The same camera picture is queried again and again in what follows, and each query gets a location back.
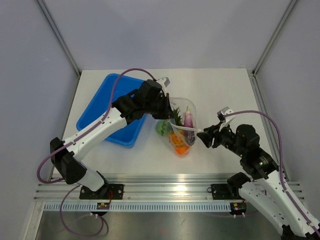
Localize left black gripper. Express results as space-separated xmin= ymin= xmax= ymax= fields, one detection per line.
xmin=144 ymin=93 xmax=175 ymax=120

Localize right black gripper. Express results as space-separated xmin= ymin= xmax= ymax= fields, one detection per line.
xmin=196 ymin=120 xmax=246 ymax=158

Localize dark purple toy eggplant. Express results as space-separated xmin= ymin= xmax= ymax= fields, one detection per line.
xmin=183 ymin=106 xmax=196 ymax=146

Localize clear zip top bag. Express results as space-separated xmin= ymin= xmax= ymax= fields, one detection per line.
xmin=155 ymin=97 xmax=199 ymax=157

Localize toy pineapple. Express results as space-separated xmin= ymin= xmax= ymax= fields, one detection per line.
xmin=169 ymin=107 xmax=185 ymax=147

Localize orange toy fruit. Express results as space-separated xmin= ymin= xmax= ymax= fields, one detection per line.
xmin=174 ymin=145 xmax=190 ymax=157

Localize green toy ball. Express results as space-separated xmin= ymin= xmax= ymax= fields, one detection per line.
xmin=155 ymin=120 xmax=172 ymax=137

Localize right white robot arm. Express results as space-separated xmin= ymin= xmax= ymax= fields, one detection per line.
xmin=197 ymin=124 xmax=320 ymax=240

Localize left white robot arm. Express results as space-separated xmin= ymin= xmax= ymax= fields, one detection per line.
xmin=50 ymin=77 xmax=174 ymax=199

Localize blue plastic bin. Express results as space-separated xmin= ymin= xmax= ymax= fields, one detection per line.
xmin=76 ymin=73 xmax=147 ymax=149

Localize right small circuit board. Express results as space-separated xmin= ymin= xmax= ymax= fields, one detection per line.
xmin=230 ymin=201 xmax=247 ymax=216

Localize small circuit board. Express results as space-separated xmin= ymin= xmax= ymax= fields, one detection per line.
xmin=230 ymin=201 xmax=247 ymax=216
xmin=96 ymin=202 xmax=110 ymax=210

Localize left small circuit board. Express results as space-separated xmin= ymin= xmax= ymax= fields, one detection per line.
xmin=96 ymin=202 xmax=110 ymax=210

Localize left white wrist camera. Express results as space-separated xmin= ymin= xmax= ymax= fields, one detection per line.
xmin=157 ymin=77 xmax=170 ymax=90

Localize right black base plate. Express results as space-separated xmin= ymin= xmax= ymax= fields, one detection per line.
xmin=206 ymin=183 xmax=242 ymax=200

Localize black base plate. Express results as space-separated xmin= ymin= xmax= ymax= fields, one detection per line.
xmin=206 ymin=183 xmax=242 ymax=200
xmin=79 ymin=183 xmax=124 ymax=200

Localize aluminium rail frame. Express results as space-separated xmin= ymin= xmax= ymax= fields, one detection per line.
xmin=33 ymin=174 xmax=306 ymax=202

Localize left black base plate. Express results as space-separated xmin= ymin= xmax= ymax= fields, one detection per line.
xmin=79 ymin=183 xmax=124 ymax=200

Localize white slotted cable duct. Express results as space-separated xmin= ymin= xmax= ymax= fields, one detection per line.
xmin=44 ymin=202 xmax=231 ymax=213

